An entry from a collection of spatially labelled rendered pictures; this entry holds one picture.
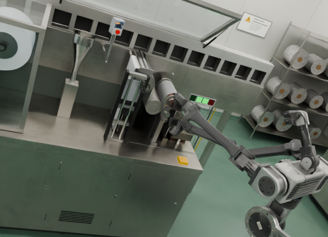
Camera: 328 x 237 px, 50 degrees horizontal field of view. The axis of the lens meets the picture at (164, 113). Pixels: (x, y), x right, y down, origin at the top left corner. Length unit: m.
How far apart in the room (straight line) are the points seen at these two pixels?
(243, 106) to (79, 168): 1.56
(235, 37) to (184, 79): 2.79
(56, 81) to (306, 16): 4.29
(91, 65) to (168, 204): 1.24
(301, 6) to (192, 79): 3.34
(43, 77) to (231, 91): 1.55
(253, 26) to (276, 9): 0.42
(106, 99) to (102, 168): 0.64
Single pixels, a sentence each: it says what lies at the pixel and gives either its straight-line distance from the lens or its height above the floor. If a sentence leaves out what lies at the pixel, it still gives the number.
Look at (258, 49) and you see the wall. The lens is 5.85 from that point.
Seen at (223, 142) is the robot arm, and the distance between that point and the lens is 1.84.
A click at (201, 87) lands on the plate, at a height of 1.29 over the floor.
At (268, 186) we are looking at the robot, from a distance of 1.72.
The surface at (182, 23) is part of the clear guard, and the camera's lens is 2.61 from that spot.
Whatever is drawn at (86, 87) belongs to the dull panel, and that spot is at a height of 1.05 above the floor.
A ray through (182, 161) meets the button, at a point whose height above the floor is 0.92.
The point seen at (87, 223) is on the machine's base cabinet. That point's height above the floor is 0.22.
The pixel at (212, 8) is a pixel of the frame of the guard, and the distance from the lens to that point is 2.34.
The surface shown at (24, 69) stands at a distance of 2.19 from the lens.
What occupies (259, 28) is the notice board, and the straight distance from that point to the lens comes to 5.71.
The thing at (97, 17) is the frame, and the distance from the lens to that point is 2.63.
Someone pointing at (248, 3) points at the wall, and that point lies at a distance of 5.52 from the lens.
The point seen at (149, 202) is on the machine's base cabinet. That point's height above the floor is 0.50.
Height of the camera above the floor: 2.25
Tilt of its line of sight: 25 degrees down
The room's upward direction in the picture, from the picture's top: 23 degrees clockwise
